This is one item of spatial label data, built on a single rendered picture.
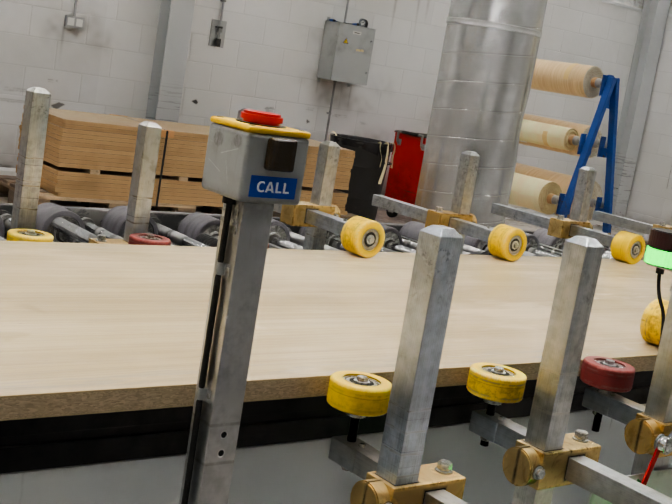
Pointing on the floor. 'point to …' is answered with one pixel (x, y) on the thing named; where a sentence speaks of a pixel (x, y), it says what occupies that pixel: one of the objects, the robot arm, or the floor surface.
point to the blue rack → (609, 91)
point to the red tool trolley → (405, 167)
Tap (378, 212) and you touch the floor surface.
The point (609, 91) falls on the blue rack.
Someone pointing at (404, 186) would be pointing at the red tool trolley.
